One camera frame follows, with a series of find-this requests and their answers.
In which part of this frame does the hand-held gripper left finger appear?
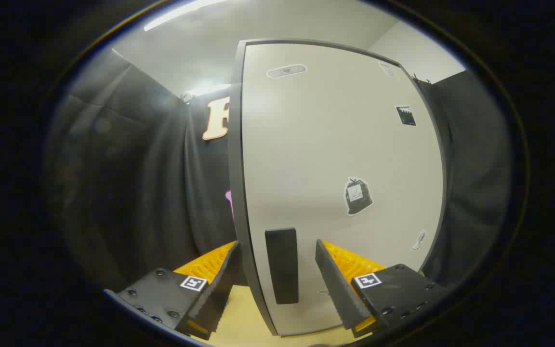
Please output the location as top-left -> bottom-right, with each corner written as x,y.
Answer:
104,240 -> 242,340

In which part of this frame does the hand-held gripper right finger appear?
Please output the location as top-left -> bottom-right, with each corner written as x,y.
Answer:
315,239 -> 451,338

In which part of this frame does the black door handle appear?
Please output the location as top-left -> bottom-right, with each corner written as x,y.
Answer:
264,227 -> 300,305

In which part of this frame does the grey shoe cabinet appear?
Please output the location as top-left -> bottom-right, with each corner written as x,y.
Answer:
228,38 -> 448,336

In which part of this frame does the black backdrop cloth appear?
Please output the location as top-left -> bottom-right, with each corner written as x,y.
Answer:
46,48 -> 512,294

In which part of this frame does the ceiling light panel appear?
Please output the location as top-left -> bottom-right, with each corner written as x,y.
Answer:
144,0 -> 230,32
186,83 -> 232,97

